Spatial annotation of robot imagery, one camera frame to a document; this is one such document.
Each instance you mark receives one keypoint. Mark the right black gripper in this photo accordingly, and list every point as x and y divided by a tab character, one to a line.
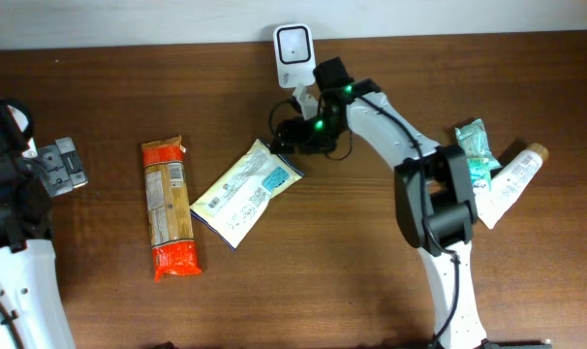
298	126

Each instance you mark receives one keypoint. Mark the cream wet wipes pack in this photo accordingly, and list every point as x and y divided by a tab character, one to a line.
236	201

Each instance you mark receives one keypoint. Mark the teal wipes pouch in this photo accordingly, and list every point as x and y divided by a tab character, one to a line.
473	140

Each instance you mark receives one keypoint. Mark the white lotion tube gold cap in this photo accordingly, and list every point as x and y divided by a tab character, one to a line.
509	183

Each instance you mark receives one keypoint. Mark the orange spaghetti package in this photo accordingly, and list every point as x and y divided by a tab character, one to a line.
172	239

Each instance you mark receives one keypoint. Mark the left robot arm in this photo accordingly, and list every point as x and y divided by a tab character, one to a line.
31	311

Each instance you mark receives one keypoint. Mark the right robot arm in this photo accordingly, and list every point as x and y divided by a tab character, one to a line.
435	204

